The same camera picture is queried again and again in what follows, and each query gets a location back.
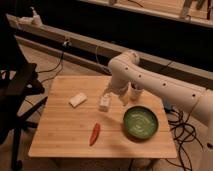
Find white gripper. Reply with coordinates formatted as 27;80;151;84
102;83;129;106

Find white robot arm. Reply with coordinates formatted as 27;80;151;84
107;50;213;149

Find green ceramic bowl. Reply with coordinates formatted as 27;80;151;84
123;106;159;140

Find white spray bottle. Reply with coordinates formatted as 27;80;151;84
30;7;43;27

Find white cup with utensils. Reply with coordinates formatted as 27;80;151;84
130;84;143;100

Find white sponge block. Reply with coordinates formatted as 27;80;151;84
69;93;87;107

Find red chili pepper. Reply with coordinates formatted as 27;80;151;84
89;123;101;146

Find wooden table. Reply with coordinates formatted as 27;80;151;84
29;76;177;158

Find black office chair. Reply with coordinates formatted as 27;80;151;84
0;11;47;171

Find long metal rail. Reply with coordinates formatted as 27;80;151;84
7;14;213;90

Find black floor cables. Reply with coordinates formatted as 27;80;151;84
165;105;213;171

